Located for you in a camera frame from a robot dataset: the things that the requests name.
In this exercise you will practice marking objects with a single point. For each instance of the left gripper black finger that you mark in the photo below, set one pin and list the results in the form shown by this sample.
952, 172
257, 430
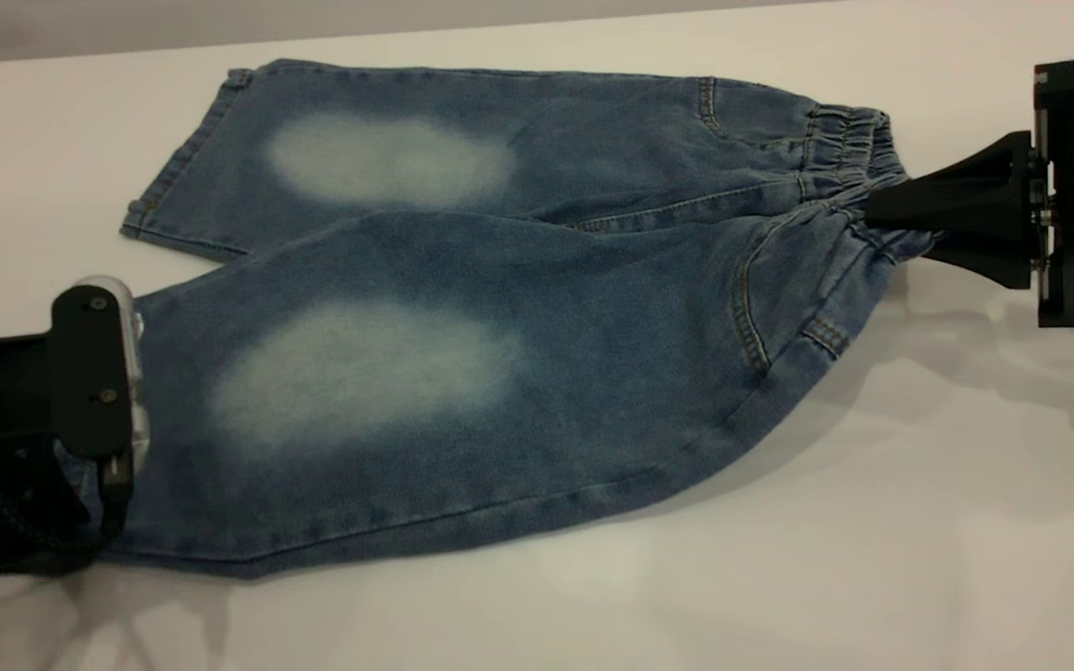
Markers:
116, 489

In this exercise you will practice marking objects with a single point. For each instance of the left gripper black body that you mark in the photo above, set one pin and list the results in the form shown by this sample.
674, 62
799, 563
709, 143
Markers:
6, 391

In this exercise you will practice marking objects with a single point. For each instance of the black left camera mount plate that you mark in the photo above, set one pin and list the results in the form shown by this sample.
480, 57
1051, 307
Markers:
89, 373

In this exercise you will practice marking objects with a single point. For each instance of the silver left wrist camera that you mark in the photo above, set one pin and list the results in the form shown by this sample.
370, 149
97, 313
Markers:
138, 373

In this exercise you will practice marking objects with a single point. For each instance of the right gripper white-marked black finger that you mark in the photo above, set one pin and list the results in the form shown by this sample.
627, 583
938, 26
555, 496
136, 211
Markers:
994, 256

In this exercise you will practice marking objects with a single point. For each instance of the blue denim shorts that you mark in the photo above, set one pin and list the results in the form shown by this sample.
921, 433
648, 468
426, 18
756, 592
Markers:
500, 391

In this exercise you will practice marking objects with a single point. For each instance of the right gripper plain black finger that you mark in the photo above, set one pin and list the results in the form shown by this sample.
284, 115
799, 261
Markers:
966, 191

